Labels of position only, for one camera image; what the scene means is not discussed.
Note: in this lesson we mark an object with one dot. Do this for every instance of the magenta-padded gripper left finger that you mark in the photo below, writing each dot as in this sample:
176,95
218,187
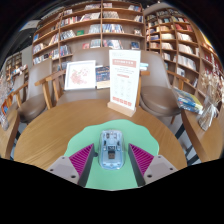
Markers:
81,160

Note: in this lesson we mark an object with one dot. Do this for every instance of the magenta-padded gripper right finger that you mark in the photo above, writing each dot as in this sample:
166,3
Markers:
141,160

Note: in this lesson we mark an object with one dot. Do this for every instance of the transparent computer mouse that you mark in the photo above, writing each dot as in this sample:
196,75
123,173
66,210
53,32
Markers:
111,150

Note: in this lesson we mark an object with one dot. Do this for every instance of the green wavy-edged mouse pad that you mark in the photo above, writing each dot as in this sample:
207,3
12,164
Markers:
140,136

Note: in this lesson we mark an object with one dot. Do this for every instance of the beige wooden armchair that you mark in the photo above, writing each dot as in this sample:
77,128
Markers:
156,90
90,55
36,86

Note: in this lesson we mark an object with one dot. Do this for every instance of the stack of books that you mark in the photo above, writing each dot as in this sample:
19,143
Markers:
188,100

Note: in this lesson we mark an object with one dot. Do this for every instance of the glass vase with pale flowers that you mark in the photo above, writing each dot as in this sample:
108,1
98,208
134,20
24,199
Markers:
206,115

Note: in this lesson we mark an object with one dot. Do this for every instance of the white sign on wooden base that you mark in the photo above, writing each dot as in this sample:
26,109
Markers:
124,78

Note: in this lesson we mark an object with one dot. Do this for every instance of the white framed red picture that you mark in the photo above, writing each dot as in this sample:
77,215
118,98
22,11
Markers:
80,75

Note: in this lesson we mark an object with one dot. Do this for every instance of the dark standing book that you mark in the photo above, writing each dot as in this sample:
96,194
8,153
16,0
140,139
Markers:
102,76

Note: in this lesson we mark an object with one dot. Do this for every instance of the small distant bookshelf unit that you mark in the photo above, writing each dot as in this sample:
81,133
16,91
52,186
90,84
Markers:
15,63

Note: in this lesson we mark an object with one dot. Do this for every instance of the angled wooden bookshelf unit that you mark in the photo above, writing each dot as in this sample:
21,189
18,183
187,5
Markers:
173,36

